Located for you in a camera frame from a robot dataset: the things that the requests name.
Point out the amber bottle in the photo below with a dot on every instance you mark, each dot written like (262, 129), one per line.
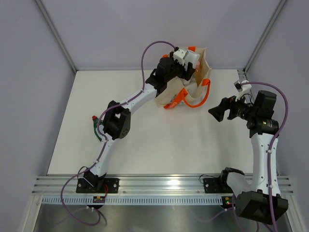
(198, 67)

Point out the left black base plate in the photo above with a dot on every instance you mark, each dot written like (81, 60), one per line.
(109, 185)

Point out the corner aluminium post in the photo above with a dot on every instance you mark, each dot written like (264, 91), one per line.
(55, 34)
(266, 32)

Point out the white bottle black cap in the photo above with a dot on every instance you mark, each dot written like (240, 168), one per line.
(191, 57)

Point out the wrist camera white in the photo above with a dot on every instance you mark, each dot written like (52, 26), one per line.
(179, 55)
(243, 87)

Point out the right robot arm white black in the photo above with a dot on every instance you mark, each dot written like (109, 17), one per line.
(261, 199)

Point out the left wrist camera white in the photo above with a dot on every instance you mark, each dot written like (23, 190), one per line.
(179, 55)

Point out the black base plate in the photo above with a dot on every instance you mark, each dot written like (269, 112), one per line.
(109, 185)
(215, 185)

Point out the white bottle text label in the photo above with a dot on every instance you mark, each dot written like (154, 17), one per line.
(191, 88)

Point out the green dish soap bottle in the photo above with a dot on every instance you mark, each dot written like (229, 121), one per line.
(96, 128)

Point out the canvas bag orange handles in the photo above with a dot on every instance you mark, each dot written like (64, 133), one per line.
(175, 94)

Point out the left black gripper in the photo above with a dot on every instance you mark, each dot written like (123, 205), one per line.
(182, 73)

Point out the aluminium rail frame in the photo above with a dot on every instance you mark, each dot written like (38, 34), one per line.
(129, 185)

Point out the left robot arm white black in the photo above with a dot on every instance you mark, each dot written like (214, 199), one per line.
(116, 122)

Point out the left corner aluminium post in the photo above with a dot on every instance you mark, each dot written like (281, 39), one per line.
(55, 34)

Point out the right corner aluminium post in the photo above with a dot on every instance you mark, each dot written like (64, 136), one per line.
(266, 32)

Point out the white slotted cable duct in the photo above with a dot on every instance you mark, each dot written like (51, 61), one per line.
(133, 200)

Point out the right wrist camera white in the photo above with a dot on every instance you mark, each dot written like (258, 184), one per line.
(243, 87)

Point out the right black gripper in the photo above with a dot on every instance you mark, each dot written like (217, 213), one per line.
(218, 111)

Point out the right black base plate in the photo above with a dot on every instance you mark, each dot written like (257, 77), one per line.
(215, 185)

